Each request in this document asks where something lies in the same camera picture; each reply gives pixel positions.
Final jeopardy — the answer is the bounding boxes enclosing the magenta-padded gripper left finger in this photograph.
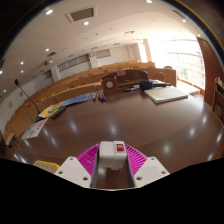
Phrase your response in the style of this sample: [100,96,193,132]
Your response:
[54,143,100,189]

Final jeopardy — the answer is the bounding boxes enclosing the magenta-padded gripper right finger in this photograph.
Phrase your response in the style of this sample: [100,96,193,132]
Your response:
[125,143,170,189]

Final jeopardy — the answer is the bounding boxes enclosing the white charger with red button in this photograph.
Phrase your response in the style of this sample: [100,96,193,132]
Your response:
[98,140,128,171]

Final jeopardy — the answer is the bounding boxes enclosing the yellow power strip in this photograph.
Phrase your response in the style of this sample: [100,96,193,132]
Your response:
[32,159,62,174]

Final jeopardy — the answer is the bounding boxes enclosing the white sheet with red print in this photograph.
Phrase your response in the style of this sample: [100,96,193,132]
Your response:
[20,117,49,141]

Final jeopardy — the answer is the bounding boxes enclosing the black remote control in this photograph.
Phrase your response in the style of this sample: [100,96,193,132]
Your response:
[49,106,67,119]

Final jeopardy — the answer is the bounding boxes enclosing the small wooden-topped stand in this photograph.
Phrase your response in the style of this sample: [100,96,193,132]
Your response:
[3,132,19,158]

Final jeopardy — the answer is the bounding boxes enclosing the white closed book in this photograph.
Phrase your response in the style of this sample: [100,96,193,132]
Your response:
[143,85,189,105]

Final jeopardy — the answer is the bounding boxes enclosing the rows of wooden lecture seats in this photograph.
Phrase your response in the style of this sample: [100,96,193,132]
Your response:
[0,59,178,141]

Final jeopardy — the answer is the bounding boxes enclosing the black handheld microphone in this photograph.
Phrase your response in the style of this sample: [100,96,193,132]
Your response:
[138,79,172,92]

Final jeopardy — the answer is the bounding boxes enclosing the wooden desk organizer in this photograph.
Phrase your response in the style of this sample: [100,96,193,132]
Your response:
[100,68,150,94]

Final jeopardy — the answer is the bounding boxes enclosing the wooden shelf unit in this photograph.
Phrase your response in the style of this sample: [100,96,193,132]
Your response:
[211,77,224,124]

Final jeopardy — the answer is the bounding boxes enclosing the black gooseneck microphone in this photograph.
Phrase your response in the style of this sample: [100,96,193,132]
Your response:
[13,78,44,123]

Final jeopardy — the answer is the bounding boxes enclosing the large glass window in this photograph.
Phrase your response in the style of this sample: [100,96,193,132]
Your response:
[146,38,206,89]

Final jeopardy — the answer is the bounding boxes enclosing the square ceiling air conditioner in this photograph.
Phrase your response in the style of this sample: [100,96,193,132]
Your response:
[64,4,98,24]

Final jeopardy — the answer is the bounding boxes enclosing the ceiling vent grille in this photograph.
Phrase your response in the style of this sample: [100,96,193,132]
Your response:
[171,8,186,19]

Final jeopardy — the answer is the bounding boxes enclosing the round ceiling lights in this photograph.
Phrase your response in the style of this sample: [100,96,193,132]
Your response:
[0,0,201,74]

